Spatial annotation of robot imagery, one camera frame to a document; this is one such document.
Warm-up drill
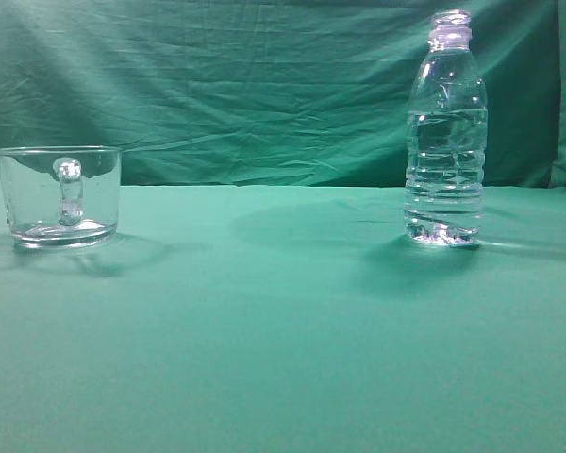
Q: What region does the clear plastic water bottle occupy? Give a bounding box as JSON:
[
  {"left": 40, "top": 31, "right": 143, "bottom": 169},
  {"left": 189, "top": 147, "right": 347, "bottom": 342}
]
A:
[{"left": 404, "top": 9, "right": 488, "bottom": 246}]

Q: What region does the green table cloth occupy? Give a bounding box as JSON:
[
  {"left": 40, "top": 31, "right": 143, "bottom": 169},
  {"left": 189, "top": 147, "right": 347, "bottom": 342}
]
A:
[{"left": 0, "top": 186, "right": 566, "bottom": 452}]

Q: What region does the green backdrop cloth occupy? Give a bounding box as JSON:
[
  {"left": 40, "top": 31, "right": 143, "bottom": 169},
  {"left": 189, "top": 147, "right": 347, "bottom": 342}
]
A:
[{"left": 0, "top": 1, "right": 566, "bottom": 188}]

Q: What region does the clear glass mug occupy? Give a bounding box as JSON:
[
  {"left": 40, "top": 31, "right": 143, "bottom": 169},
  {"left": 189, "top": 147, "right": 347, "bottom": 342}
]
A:
[{"left": 0, "top": 145, "right": 122, "bottom": 249}]

